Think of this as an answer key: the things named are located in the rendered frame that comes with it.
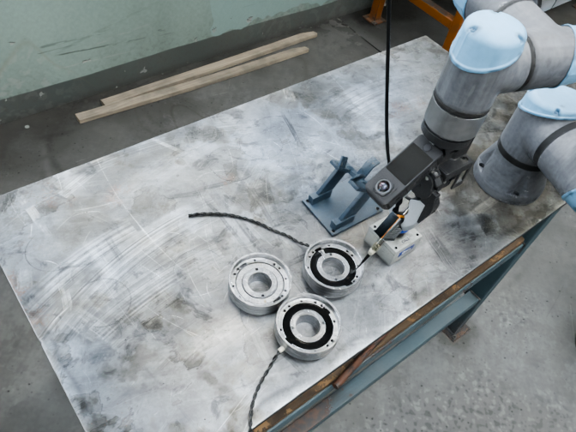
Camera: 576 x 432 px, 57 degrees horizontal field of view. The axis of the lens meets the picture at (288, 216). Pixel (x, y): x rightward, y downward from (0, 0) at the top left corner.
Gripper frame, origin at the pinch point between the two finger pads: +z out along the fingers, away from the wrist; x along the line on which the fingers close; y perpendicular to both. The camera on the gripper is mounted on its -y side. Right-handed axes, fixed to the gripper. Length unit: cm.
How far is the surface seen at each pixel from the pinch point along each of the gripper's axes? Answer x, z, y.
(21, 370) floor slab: 56, 93, -66
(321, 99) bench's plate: 42.7, 13.0, 19.1
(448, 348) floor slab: -8, 93, 52
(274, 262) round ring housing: 8.3, 10.0, -17.5
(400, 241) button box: 0.0, 8.6, 4.2
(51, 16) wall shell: 163, 52, -10
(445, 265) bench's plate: -6.7, 13.1, 11.4
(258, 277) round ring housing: 8.1, 11.6, -20.9
